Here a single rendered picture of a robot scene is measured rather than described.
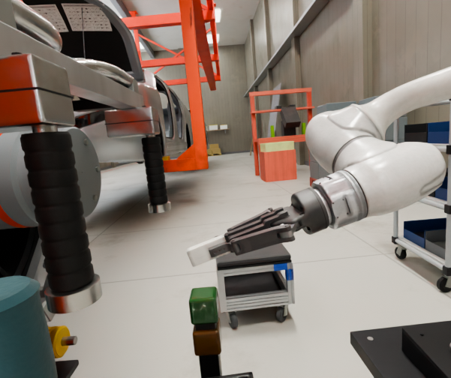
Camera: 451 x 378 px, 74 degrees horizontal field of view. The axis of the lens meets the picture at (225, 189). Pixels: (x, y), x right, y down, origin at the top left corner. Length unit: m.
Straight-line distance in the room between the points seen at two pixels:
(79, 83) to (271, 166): 5.53
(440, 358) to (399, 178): 0.49
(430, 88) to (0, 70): 0.63
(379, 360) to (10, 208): 0.86
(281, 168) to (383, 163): 5.39
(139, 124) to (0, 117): 0.34
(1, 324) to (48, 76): 0.24
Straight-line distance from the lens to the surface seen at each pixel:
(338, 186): 0.50
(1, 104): 0.27
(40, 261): 0.72
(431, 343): 0.93
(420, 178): 0.55
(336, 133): 0.62
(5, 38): 0.30
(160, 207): 0.59
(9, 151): 0.44
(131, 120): 0.59
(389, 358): 0.96
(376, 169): 0.52
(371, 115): 0.65
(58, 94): 0.28
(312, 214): 0.49
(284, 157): 5.90
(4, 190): 0.44
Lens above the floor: 0.88
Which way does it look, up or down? 9 degrees down
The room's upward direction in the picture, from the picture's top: 5 degrees counter-clockwise
